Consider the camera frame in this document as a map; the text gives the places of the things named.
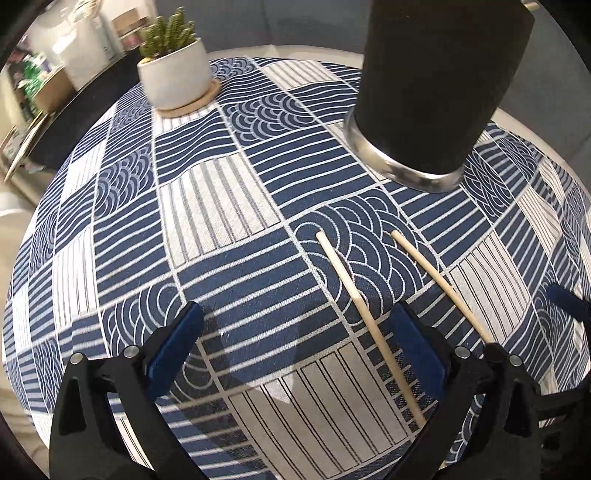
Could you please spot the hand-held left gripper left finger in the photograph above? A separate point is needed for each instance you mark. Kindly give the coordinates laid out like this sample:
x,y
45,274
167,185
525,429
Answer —
x,y
178,341

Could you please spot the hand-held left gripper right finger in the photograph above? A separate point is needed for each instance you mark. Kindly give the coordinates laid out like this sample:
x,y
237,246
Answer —
x,y
418,350

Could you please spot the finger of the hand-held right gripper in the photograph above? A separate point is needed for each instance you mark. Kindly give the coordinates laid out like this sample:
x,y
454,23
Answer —
x,y
570,302

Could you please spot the wooden chopstick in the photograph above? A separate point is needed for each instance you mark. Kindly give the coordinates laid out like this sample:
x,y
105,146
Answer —
x,y
438,281
355,300

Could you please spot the black cylindrical utensil holder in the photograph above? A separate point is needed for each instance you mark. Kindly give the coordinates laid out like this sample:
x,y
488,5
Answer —
x,y
429,83

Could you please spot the blue white patterned tablecloth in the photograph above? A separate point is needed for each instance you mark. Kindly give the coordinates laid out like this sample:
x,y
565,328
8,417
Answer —
x,y
231,254

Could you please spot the dark bench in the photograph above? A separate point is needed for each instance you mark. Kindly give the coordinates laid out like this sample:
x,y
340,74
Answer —
x,y
87,110

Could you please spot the round cork coaster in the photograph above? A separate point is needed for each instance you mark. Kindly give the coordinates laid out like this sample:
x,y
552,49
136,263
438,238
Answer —
x,y
210,94

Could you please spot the white pot with cactus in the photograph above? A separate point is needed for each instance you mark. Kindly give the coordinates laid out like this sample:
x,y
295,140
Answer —
x,y
178,74

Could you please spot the cardboard box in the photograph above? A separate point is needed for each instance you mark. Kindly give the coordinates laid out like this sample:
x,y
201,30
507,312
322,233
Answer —
x,y
53,90

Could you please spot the wooden frame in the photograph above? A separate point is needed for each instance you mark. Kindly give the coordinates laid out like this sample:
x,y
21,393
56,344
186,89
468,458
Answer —
x,y
23,147

